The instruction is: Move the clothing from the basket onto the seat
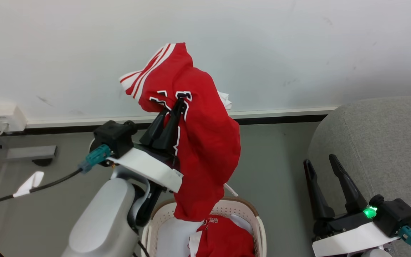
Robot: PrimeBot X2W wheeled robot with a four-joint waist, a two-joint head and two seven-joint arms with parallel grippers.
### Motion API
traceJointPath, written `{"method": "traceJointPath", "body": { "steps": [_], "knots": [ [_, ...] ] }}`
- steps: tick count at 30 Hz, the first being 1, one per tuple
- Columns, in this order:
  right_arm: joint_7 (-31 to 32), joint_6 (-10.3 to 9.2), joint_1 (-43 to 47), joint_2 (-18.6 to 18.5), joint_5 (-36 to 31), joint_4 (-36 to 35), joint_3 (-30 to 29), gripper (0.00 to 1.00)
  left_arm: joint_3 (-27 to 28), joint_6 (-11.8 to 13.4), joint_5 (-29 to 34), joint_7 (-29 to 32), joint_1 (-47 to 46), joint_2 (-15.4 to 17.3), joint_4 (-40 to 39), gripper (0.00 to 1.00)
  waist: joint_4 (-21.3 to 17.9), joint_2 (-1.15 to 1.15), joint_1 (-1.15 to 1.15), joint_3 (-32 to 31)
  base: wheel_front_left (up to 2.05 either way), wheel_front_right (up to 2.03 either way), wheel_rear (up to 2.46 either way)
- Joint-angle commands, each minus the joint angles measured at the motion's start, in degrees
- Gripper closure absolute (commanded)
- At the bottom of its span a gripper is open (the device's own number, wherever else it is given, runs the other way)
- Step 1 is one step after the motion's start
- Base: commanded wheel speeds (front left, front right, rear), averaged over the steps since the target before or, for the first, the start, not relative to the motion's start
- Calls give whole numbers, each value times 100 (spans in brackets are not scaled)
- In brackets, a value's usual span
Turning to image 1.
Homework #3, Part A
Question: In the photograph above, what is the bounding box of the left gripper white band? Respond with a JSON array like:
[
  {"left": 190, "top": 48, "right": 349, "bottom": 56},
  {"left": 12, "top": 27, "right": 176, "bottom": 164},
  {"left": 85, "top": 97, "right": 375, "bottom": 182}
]
[{"left": 107, "top": 98, "right": 188, "bottom": 193}]

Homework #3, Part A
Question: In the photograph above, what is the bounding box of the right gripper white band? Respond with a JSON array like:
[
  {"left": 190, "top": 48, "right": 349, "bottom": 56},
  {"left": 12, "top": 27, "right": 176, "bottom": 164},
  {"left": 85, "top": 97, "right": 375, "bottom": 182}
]
[{"left": 303, "top": 154, "right": 401, "bottom": 257}]

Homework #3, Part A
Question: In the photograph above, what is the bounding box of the red basketball jersey white trim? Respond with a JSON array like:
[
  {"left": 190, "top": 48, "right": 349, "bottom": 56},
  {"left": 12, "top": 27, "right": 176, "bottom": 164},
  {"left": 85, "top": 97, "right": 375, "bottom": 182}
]
[{"left": 119, "top": 42, "right": 242, "bottom": 222}]

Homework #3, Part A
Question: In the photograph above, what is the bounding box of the cream perforated laundry basket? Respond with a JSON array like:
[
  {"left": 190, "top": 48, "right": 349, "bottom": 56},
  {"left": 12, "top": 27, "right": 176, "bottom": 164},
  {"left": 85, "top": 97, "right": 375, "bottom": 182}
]
[{"left": 141, "top": 197, "right": 267, "bottom": 257}]

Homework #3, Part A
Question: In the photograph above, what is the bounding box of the grey fabric sofa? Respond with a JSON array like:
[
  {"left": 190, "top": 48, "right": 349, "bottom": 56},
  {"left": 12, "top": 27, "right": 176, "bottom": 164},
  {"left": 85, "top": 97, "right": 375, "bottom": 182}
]
[{"left": 307, "top": 95, "right": 411, "bottom": 257}]

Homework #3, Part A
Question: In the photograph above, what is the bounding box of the white and black baseboard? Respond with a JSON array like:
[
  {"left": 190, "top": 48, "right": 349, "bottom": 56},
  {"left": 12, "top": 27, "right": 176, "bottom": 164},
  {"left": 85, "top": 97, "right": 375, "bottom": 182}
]
[{"left": 0, "top": 106, "right": 340, "bottom": 136}]

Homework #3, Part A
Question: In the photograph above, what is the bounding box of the red garment with white print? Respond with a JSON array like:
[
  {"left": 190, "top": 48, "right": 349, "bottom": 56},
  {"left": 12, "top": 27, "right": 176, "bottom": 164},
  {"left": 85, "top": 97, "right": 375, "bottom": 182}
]
[{"left": 189, "top": 214, "right": 256, "bottom": 257}]

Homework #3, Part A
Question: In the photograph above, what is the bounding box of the grey metal bracket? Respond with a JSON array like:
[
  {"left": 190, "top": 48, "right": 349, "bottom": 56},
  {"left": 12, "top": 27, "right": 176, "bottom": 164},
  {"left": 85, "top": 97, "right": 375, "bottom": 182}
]
[{"left": 0, "top": 114, "right": 57, "bottom": 167}]

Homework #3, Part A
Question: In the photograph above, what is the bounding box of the white cable tag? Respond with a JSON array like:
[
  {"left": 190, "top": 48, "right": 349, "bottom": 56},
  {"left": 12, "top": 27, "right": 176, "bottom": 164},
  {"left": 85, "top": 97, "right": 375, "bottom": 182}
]
[{"left": 12, "top": 171, "right": 45, "bottom": 198}]

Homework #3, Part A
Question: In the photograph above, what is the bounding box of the black cable with teal plug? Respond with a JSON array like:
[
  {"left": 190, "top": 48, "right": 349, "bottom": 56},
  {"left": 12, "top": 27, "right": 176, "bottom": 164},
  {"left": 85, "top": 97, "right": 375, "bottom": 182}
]
[{"left": 0, "top": 144, "right": 112, "bottom": 257}]

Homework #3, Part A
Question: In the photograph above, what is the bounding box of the white wall socket box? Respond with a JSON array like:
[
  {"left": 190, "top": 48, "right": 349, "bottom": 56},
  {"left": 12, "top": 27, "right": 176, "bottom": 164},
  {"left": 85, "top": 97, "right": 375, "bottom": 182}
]
[{"left": 0, "top": 102, "right": 28, "bottom": 134}]

